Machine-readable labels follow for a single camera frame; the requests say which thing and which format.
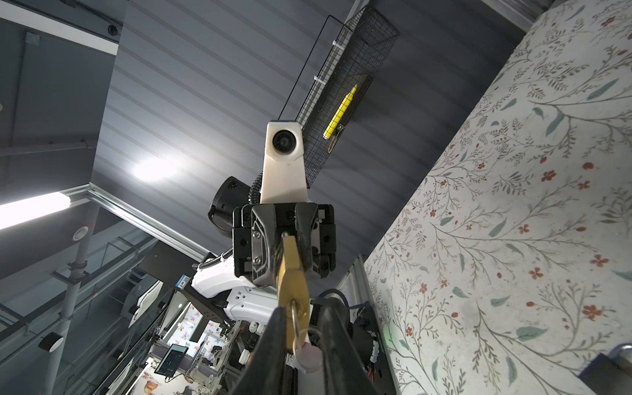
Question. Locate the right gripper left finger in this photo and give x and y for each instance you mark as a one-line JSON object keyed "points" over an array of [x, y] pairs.
{"points": [[264, 375]]}

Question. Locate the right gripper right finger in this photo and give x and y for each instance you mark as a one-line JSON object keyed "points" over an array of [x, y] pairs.
{"points": [[343, 371]]}

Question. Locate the brass padlock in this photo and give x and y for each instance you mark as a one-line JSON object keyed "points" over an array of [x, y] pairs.
{"points": [[293, 296]]}

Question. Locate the small black padlock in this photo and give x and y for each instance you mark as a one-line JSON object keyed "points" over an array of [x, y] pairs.
{"points": [[611, 373]]}

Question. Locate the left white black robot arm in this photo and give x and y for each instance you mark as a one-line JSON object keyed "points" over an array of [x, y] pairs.
{"points": [[243, 280]]}

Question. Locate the yellow marker pen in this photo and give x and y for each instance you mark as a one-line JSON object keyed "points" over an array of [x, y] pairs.
{"points": [[340, 112]]}

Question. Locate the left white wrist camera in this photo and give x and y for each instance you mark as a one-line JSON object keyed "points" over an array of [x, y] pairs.
{"points": [[284, 178]]}

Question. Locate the black wire basket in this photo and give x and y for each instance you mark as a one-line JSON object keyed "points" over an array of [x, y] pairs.
{"points": [[358, 52]]}

